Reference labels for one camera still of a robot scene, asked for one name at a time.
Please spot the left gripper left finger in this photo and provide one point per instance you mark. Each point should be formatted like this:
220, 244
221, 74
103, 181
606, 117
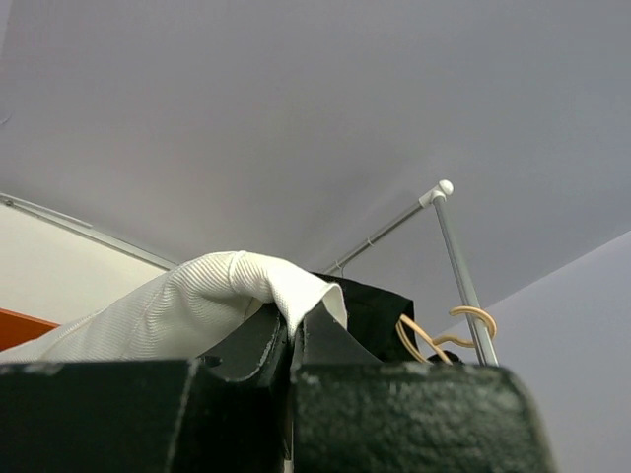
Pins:
223, 411

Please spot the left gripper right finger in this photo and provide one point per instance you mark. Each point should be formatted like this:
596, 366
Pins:
354, 413

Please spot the black garment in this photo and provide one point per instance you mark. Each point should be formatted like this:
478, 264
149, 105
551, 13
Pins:
372, 316

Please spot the white pleated skirt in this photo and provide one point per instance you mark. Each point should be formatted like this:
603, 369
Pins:
186, 311

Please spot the beige wooden hanger rear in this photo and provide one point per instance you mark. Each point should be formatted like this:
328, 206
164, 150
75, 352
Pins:
436, 343

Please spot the orange plastic basket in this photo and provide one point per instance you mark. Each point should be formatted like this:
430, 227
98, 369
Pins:
17, 328

